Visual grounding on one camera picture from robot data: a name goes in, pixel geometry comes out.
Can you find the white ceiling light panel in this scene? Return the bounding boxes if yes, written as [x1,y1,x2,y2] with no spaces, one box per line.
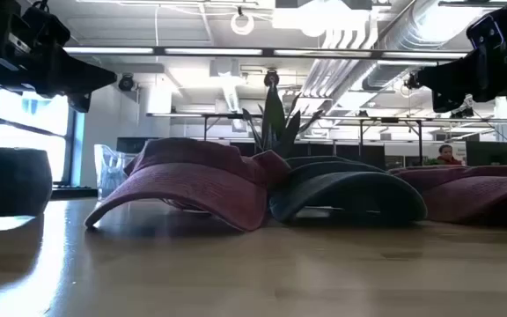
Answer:
[273,0,371,32]

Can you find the black aluminium table frame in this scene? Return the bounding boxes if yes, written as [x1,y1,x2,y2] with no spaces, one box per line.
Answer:
[50,184,99,200]

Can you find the black partition panels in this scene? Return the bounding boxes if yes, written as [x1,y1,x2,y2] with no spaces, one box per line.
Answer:
[358,144,386,171]

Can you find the window with dark frame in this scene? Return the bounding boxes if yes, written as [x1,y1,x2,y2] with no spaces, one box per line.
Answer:
[0,85,85,186]

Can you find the white coiled cable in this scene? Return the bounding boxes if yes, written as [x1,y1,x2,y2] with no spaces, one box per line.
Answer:
[230,6,255,36]

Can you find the maroon baseball cap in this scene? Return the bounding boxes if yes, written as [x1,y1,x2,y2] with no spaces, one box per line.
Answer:
[387,165,507,225]

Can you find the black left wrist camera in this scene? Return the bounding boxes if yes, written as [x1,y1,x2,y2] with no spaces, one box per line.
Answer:
[19,1,72,48]

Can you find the magenta cloth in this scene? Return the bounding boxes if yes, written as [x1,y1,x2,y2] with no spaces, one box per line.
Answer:
[84,136,292,233]

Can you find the long linear ceiling light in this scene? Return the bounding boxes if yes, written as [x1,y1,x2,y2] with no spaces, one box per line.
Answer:
[62,45,473,61]

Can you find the dark blue baseball cap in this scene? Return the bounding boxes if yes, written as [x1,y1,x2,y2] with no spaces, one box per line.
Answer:
[268,155,429,224]
[0,147,54,220]

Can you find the clear plastic bin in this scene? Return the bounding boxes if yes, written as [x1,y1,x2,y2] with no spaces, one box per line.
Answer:
[93,144,140,202]

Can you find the snake plant in white pot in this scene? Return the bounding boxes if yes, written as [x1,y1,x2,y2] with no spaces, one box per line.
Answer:
[241,83,325,160]

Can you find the black metal frame stand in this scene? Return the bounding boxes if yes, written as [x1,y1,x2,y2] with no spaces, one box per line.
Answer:
[358,116,424,168]

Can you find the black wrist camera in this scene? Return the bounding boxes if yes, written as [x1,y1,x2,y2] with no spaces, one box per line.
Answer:
[19,1,72,48]
[467,12,506,50]

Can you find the person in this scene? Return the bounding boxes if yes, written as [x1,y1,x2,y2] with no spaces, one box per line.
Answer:
[436,144,464,166]

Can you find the black computer monitor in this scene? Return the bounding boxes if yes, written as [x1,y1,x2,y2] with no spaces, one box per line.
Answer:
[465,140,507,167]

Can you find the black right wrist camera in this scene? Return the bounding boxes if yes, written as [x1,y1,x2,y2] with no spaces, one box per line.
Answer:
[467,12,506,50]

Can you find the silver spiral ventilation duct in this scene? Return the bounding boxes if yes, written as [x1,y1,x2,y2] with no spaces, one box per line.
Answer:
[361,0,501,92]

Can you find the white ceiling conduit bundle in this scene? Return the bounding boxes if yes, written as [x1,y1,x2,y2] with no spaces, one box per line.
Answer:
[301,17,382,99]

